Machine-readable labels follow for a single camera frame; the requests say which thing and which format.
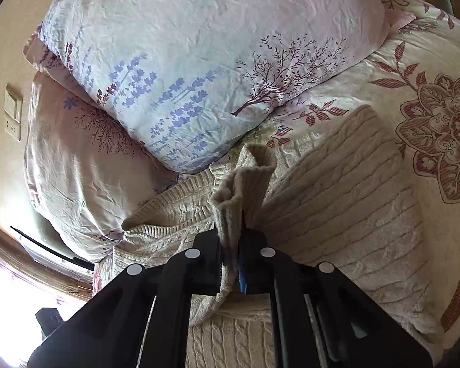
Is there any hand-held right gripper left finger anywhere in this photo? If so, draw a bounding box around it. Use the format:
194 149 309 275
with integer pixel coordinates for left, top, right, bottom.
27 230 225 368

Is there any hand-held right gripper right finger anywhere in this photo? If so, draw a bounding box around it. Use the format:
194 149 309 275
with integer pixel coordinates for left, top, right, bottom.
237 230 435 368

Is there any beige cable-knit sweater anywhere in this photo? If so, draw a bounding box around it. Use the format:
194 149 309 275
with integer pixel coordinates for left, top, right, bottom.
113 104 445 368

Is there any dark object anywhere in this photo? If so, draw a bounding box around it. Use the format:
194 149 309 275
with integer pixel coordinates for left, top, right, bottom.
36 308 64 339

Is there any pink floral pillow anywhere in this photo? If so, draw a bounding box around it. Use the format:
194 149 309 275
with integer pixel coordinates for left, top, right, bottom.
23 27 181 263

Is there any lavender print pillow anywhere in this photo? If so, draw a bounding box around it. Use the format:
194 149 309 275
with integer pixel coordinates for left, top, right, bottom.
38 0 392 175

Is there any floral printed duvet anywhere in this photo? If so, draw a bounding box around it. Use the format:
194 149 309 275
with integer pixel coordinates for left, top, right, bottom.
92 0 460 365

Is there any wooden window frame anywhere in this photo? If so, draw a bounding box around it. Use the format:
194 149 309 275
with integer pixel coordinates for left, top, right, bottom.
0 217 94 303

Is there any beige wall socket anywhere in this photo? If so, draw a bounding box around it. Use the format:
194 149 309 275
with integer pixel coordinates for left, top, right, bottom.
5 117 22 142

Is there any beige wall switch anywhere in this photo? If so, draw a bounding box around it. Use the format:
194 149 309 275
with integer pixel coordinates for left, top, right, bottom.
4 83 24 119

